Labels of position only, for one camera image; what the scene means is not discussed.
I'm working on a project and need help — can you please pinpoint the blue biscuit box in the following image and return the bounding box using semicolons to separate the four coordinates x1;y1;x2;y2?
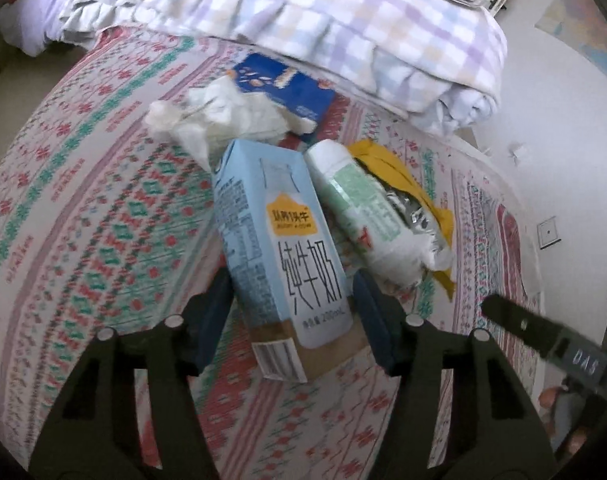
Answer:
230;52;337;143

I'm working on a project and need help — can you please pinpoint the lilac bed sheet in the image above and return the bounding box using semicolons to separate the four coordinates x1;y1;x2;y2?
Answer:
0;0;101;58

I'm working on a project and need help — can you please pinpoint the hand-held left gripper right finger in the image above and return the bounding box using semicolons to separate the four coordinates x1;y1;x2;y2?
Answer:
352;270;559;480

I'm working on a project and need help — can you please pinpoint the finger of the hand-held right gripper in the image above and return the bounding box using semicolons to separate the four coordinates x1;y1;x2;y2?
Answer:
481;294;607;386

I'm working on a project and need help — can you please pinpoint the light blue milk carton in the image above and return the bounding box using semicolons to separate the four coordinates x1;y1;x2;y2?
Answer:
212;139;355;385

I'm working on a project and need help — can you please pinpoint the yellow foil wrapper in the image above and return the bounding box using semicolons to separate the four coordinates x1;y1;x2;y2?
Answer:
347;139;457;302

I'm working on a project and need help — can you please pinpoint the person's right hand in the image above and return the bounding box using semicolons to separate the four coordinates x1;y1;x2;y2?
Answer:
537;385;559;436

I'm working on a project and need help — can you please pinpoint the green white plastic bottle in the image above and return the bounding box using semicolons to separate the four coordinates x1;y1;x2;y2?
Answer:
303;140;434;288

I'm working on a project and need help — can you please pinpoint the crumpled white plastic bag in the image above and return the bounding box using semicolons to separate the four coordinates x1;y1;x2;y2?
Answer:
144;77;317;171

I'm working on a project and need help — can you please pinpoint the wall poster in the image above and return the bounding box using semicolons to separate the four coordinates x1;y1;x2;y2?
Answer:
536;0;607;53

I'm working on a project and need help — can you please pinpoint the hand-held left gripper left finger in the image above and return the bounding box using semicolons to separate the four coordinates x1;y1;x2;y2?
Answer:
28;267;234;480

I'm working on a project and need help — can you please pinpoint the checked ruffled quilt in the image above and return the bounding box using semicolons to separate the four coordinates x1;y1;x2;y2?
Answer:
58;0;508;136

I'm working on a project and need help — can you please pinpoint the patterned bed sheet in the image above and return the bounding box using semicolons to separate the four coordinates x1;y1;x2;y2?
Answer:
0;22;547;480

